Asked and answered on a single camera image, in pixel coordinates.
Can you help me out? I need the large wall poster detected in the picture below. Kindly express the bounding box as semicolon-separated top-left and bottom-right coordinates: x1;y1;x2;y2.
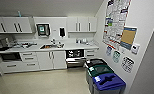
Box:
102;0;132;51

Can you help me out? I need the grey paper towel dispenser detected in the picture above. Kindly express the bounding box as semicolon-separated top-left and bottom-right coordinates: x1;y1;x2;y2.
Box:
35;22;52;38

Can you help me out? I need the small blue bottle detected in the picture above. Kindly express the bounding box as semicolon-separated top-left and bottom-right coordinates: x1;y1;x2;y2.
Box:
16;10;22;18

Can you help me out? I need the wide white drawer unit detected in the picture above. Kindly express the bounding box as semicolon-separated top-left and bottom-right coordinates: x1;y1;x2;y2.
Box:
20;51;41;72

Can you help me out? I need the green lid waste bin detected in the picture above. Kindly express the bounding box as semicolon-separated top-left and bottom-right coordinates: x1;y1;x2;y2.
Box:
87;64;114;91

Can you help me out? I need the steel sink basin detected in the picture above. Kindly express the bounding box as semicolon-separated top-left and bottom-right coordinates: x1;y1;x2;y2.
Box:
39;43;65;50

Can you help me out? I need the three-door white wall cabinet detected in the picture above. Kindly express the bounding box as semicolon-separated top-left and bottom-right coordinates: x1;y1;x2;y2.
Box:
66;15;99;33

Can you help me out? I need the black soap dispenser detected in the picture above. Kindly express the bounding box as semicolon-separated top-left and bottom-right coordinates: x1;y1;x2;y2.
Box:
58;26;67;38

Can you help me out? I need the narrow white drawer unit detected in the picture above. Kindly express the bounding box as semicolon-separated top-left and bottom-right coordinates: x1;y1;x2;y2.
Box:
84;48;100;62

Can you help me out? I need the small blue wall notice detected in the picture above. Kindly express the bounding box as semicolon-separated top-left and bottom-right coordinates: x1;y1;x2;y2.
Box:
105;45;113;57

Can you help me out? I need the black built-in oven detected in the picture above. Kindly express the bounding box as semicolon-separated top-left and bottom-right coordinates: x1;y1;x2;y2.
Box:
0;52;23;63

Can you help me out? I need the black lid waste bin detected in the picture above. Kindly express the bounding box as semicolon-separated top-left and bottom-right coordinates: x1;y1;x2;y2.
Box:
84;58;106;81

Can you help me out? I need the chrome faucet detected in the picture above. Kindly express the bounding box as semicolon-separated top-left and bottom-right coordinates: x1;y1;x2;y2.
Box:
50;38;57;46

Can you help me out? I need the small green wall notice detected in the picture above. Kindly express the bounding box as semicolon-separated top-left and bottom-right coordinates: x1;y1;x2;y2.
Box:
112;50;122;64

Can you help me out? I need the stainless steel dishwasher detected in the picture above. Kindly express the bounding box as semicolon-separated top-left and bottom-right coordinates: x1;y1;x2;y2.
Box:
65;48;87;70

